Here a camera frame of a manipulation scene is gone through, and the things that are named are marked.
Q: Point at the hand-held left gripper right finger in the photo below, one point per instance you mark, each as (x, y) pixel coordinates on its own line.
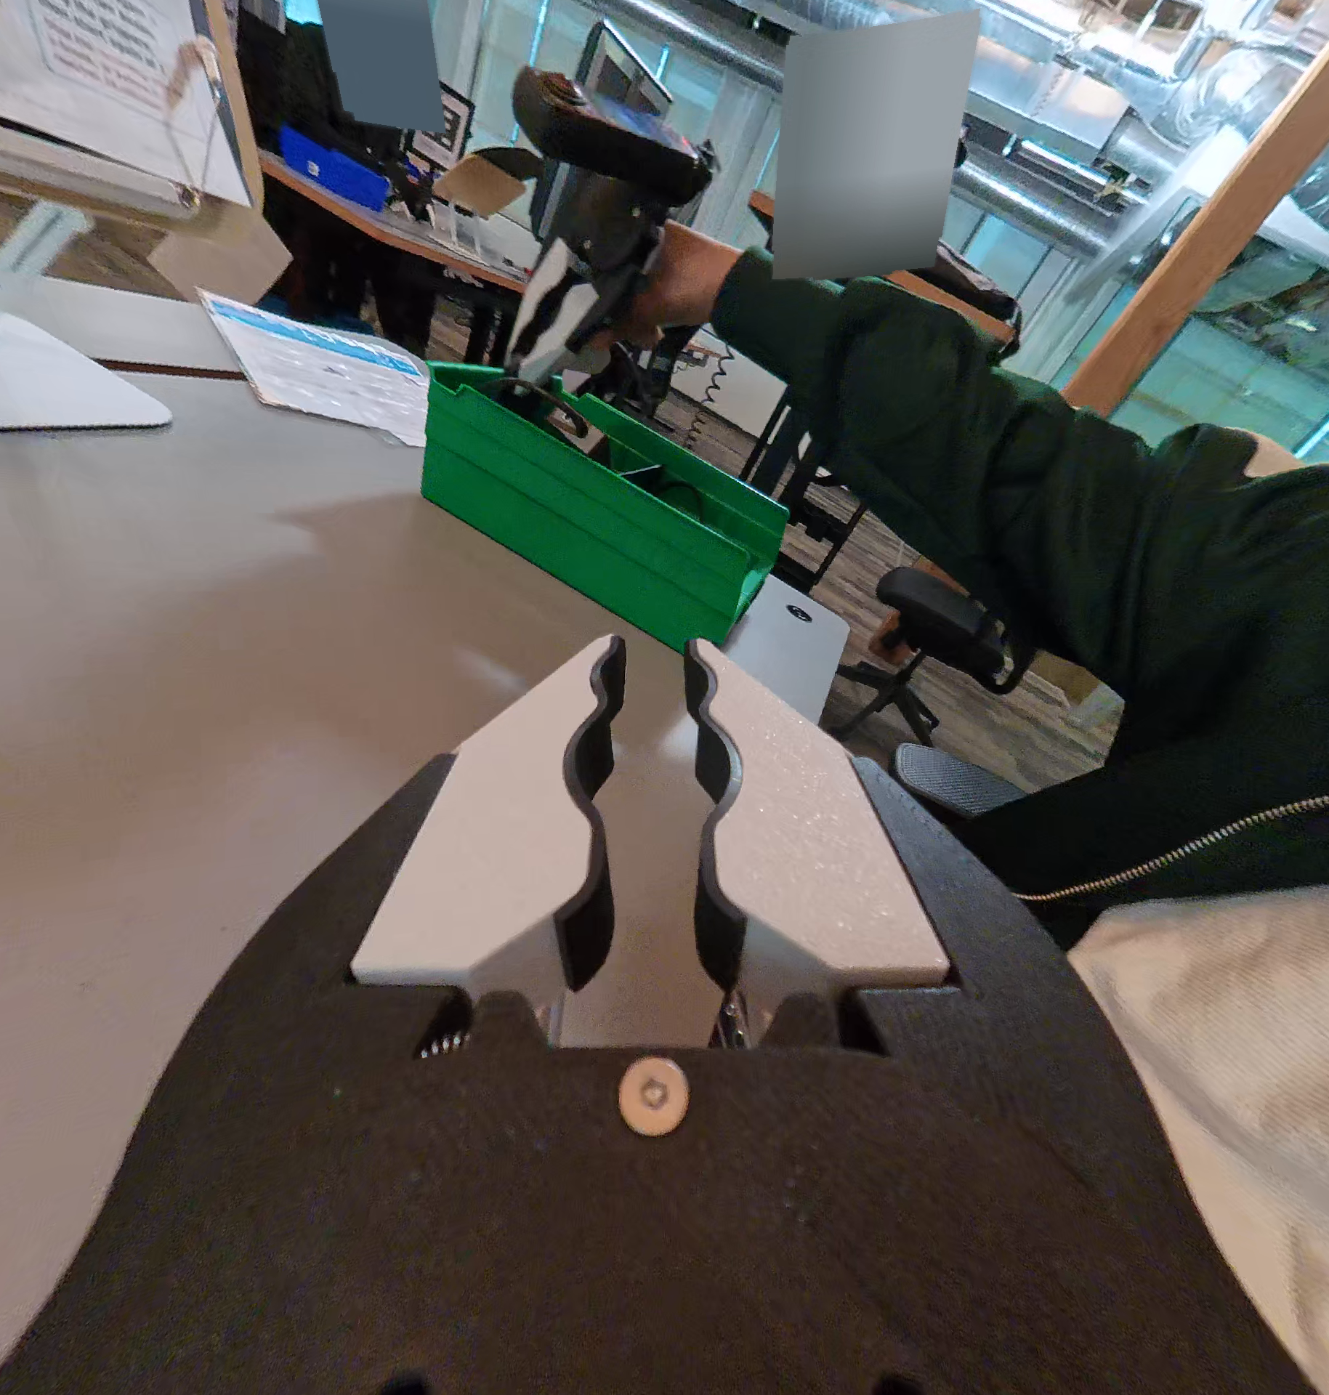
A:
(829, 873)

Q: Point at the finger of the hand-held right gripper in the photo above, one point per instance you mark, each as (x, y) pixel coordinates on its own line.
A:
(583, 317)
(539, 311)

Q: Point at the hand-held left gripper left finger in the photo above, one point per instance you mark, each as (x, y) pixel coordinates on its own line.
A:
(480, 862)

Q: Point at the green plastic bin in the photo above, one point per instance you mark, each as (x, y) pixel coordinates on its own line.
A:
(578, 524)

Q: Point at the person's right forearm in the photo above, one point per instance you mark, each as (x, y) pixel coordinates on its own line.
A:
(949, 415)

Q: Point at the grey desk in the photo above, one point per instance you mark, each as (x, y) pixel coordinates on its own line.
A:
(185, 655)

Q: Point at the person's right hand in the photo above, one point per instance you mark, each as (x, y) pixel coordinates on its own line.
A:
(687, 278)

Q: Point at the wooden work table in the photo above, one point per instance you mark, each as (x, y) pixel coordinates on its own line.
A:
(459, 253)

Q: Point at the black chair armrest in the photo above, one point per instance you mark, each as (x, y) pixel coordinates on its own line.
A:
(953, 779)

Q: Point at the pale rounded panel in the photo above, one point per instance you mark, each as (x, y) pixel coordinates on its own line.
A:
(796, 655)

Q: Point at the printed paper sheets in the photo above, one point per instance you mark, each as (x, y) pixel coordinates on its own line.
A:
(315, 365)

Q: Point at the blue storage bin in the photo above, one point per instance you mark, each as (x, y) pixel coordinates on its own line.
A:
(332, 169)

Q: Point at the black office chair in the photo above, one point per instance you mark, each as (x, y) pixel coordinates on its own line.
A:
(938, 622)

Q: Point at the wooden document board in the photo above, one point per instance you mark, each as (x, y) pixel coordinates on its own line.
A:
(228, 252)

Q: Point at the green zip jacket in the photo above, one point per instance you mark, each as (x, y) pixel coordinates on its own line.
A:
(1221, 709)

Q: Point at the silver ventilation ducts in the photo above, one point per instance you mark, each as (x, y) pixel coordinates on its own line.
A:
(1058, 110)

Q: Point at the white stand base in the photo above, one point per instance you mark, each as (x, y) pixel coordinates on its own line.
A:
(54, 382)

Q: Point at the instruction sheet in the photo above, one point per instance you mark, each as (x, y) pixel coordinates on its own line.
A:
(76, 66)

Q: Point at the wooden beam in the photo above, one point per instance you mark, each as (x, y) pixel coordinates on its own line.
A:
(1199, 219)

